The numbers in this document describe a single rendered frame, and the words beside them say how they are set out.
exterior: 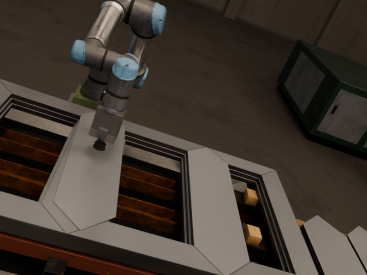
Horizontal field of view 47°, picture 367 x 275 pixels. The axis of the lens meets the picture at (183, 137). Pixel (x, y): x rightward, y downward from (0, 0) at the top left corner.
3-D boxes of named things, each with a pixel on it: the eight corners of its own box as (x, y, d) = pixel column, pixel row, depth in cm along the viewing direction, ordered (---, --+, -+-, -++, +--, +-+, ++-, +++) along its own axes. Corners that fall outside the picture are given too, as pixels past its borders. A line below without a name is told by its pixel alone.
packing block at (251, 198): (255, 207, 173) (259, 199, 171) (244, 203, 172) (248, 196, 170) (253, 198, 178) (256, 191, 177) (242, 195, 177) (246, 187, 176)
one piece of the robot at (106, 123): (95, 99, 128) (81, 143, 135) (123, 110, 129) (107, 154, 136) (105, 89, 137) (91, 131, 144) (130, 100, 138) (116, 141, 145)
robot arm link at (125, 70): (142, 61, 133) (138, 70, 126) (131, 92, 138) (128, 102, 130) (118, 52, 132) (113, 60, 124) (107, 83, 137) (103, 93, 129)
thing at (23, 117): (266, 205, 203) (268, 200, 202) (-11, 119, 179) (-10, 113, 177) (258, 182, 221) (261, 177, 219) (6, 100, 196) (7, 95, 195)
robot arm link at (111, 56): (111, 45, 142) (105, 54, 132) (143, 56, 144) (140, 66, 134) (105, 66, 146) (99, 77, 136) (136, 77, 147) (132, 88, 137)
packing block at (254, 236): (258, 246, 150) (262, 238, 148) (244, 243, 149) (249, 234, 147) (254, 235, 155) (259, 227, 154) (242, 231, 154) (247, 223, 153)
